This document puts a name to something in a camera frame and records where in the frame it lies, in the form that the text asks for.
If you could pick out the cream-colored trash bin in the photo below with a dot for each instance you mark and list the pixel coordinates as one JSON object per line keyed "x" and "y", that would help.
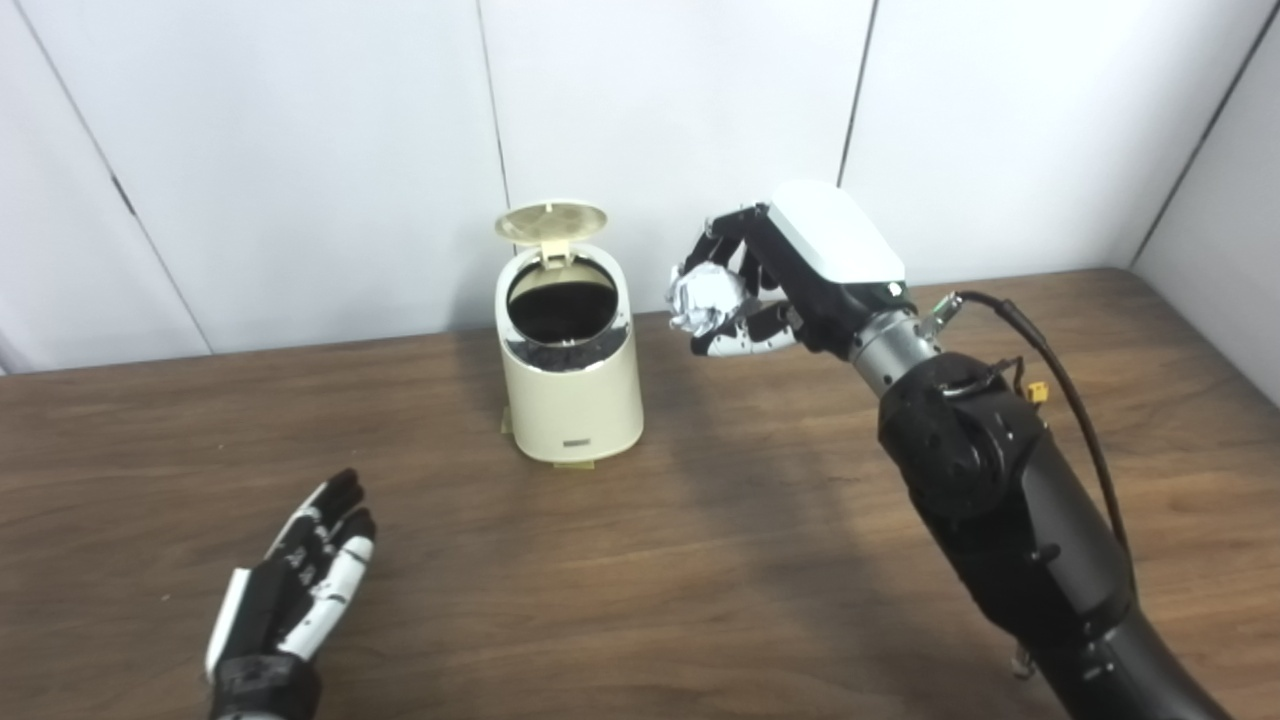
{"x": 575, "y": 410}

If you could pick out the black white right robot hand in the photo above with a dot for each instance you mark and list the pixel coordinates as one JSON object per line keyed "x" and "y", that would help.
{"x": 830, "y": 240}

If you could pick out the black bin liner bag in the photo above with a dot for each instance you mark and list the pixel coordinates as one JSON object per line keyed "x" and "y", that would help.
{"x": 560, "y": 310}

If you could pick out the round cream bin lid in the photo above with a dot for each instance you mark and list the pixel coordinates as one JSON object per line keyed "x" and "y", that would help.
{"x": 550, "y": 220}

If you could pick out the white paper ball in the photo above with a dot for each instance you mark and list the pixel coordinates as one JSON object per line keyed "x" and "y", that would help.
{"x": 708, "y": 295}

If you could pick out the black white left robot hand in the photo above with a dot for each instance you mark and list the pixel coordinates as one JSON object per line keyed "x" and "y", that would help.
{"x": 260, "y": 610}

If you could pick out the black wall panel hinge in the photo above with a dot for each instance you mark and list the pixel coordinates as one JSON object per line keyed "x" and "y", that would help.
{"x": 122, "y": 195}

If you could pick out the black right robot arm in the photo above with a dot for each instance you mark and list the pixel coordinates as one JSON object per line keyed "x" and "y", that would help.
{"x": 1010, "y": 500}

